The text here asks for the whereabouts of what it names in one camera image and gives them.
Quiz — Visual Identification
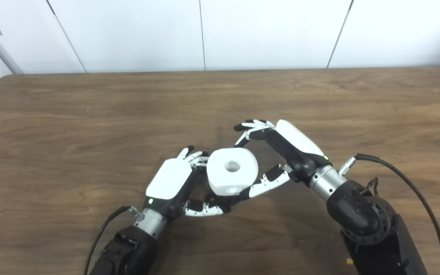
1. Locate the round white plastic piece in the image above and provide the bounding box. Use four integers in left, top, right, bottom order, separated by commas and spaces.
206, 147, 259, 196

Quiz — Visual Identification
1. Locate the thin black wire loop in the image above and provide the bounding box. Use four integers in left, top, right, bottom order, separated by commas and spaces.
361, 177, 379, 196

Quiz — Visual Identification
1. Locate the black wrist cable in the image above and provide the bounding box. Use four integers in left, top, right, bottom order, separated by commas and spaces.
338, 154, 440, 275
84, 205, 140, 275

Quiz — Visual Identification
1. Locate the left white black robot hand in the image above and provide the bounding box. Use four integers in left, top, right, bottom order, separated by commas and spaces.
144, 146, 232, 222

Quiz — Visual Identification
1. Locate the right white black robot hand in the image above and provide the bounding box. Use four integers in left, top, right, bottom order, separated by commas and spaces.
234, 119, 333, 199

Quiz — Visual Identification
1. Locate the black plastic holder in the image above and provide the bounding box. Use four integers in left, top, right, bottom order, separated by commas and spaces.
204, 191, 244, 207

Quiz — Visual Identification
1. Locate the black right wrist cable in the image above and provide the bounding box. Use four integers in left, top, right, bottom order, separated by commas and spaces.
338, 154, 440, 275

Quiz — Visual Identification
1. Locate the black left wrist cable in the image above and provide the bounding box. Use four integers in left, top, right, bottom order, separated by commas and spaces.
84, 205, 140, 275

